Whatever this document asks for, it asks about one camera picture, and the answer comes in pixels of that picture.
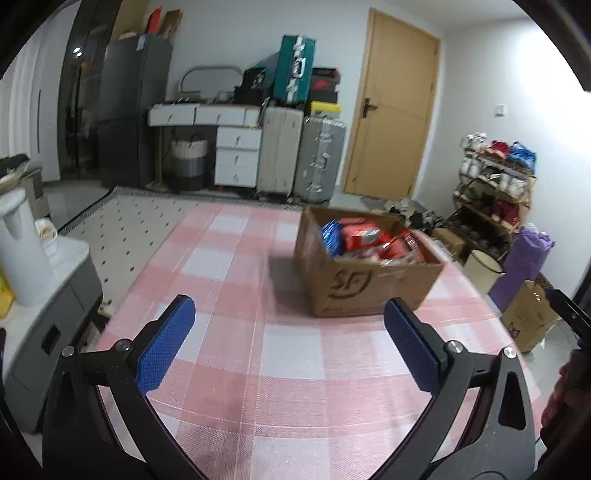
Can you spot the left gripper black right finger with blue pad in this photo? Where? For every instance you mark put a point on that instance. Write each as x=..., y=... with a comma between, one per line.
x=478, y=423

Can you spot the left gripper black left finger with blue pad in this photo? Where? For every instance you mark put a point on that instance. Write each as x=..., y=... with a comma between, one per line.
x=99, y=422

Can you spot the red white snack bag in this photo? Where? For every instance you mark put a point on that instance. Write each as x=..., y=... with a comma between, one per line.
x=364, y=237

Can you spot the blue Oreo packet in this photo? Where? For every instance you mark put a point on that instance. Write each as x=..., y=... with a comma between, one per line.
x=332, y=238

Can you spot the person's right hand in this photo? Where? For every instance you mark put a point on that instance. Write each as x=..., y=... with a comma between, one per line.
x=570, y=394

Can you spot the open cardboard box on floor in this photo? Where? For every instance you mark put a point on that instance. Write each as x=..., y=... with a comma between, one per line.
x=529, y=317

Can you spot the purple bag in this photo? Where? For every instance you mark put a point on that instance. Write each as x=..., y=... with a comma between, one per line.
x=523, y=262

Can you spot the cream trash bin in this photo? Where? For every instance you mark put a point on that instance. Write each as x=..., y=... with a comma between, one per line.
x=483, y=271

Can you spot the grey side cabinet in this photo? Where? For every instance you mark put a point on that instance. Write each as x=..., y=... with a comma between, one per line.
x=36, y=336

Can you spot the small brown box by shoes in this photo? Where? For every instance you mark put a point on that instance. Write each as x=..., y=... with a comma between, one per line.
x=453, y=243

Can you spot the white kettle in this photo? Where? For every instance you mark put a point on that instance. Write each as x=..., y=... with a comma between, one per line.
x=23, y=259

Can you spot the wooden shoe rack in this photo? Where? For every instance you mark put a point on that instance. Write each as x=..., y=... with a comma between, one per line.
x=494, y=194

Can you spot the pink checked tablecloth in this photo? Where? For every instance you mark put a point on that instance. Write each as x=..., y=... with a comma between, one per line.
x=260, y=389

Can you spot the white dotted floor rug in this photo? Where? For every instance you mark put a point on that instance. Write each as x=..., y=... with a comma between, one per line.
x=123, y=230

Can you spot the brown cardboard box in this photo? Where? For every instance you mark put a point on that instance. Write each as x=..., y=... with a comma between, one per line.
x=344, y=287

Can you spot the wooden door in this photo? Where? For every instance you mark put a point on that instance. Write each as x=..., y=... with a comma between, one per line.
x=395, y=106

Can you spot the grey white laundry basket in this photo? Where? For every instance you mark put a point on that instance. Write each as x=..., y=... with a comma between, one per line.
x=189, y=163

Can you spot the silver suitcase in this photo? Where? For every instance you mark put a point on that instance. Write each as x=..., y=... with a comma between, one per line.
x=322, y=142

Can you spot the white drawer desk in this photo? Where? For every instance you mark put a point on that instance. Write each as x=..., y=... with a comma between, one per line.
x=237, y=142

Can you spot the yellow black shoe box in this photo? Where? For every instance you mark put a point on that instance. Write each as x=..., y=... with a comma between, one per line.
x=325, y=108

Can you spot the beige suitcase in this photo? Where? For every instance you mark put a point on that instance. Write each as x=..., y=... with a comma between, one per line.
x=278, y=153

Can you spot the black refrigerator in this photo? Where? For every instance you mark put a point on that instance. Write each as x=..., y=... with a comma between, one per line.
x=133, y=80

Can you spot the teal suitcase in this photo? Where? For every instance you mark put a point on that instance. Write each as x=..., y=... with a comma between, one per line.
x=292, y=83

